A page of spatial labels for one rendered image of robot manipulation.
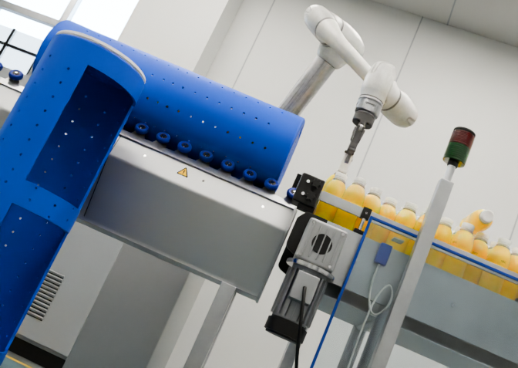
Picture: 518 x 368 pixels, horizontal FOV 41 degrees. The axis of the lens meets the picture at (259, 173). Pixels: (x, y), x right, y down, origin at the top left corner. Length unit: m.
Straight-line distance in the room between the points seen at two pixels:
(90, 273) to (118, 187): 1.75
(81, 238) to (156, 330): 1.38
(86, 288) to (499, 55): 3.52
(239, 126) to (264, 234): 0.35
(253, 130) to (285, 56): 3.39
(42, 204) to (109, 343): 1.02
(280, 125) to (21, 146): 0.80
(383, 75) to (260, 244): 0.78
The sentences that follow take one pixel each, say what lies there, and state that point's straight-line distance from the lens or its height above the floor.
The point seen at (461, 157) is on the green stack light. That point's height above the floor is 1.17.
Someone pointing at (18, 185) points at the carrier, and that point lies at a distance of 1.84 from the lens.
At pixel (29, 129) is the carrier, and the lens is 1.87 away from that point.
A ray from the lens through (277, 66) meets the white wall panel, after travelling 5.52.
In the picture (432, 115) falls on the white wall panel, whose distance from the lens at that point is 5.39.
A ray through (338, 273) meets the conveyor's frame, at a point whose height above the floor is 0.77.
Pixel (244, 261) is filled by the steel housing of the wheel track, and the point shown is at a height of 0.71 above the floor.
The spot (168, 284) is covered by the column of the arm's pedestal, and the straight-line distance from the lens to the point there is 2.72.
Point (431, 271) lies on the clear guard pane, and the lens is 2.03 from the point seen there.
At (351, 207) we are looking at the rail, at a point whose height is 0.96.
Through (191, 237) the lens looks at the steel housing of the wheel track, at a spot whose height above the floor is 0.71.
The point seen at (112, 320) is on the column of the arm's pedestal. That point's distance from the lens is 2.75.
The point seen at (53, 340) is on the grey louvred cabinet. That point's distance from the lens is 3.92.
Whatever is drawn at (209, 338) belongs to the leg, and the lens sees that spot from 2.12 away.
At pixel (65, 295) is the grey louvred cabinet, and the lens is 3.93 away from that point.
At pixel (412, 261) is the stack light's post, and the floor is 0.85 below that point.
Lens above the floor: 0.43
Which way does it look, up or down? 15 degrees up
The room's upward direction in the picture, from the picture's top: 24 degrees clockwise
